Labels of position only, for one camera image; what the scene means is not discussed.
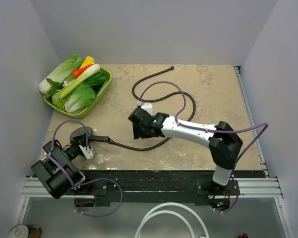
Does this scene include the grey shower head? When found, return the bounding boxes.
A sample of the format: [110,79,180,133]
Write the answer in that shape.
[70,127,113,145]

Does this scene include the black shower hose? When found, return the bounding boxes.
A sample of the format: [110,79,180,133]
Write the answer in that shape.
[109,65,197,152]

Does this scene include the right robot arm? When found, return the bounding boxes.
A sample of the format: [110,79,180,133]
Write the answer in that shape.
[128,107,243,195]

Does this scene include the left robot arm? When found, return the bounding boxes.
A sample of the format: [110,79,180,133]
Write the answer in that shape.
[31,133,93,199]

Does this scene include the green lettuce toy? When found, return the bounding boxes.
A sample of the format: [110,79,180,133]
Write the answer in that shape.
[52,84,96,114]

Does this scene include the dark green vegetable toy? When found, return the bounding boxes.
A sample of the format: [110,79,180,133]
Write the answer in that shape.
[83,72,107,87]

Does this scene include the green plastic tray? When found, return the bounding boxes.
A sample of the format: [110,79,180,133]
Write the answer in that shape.
[43,68,112,119]

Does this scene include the orange carrot toy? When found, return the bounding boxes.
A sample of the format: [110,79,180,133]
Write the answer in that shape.
[72,65,92,78]

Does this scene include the white leek toy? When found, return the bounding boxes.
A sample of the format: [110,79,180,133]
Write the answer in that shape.
[56,64,100,98]

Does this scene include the napa cabbage toy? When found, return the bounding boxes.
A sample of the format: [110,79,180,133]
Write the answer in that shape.
[39,54,83,94]

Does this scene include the yellow pepper toy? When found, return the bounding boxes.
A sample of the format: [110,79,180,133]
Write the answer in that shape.
[80,56,95,69]

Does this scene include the tin can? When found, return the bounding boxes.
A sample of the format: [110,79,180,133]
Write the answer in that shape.
[7,224,42,238]

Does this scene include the red small object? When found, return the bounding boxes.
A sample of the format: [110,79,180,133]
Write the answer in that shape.
[238,233,248,238]

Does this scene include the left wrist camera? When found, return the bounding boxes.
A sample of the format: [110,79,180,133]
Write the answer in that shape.
[79,145,96,160]

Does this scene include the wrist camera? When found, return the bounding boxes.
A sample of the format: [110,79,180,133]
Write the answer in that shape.
[79,145,96,160]
[137,100,153,116]

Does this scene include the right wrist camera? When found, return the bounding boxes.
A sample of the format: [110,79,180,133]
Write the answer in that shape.
[137,100,153,116]

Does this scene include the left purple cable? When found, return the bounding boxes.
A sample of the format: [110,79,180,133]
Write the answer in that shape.
[45,119,123,218]

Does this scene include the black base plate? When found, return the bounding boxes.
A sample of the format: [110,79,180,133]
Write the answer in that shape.
[34,170,266,207]

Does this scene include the white hose loop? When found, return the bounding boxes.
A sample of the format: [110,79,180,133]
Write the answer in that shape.
[134,202,210,238]

